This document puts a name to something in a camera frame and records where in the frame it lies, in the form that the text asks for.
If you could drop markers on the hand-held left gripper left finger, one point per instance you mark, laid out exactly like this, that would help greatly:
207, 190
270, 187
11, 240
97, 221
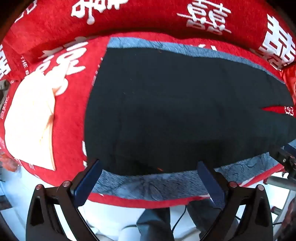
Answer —
89, 183

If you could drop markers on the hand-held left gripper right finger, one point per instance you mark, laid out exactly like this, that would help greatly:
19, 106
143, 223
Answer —
210, 183

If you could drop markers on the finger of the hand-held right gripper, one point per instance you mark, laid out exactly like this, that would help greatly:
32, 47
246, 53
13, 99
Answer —
285, 160

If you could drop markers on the grey mottled pants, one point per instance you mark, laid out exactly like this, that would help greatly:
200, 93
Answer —
143, 185

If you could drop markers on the person's left leg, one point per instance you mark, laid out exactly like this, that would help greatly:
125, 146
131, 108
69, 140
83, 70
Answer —
155, 224

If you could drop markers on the red printed blanket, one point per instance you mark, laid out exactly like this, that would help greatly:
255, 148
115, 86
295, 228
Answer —
69, 115

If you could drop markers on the red satin patterned pillow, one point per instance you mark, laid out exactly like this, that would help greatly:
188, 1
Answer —
291, 81

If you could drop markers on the cream folded cloth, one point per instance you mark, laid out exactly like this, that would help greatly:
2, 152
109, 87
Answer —
30, 115

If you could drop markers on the grey metal frame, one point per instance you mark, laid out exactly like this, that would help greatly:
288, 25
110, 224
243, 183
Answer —
277, 183

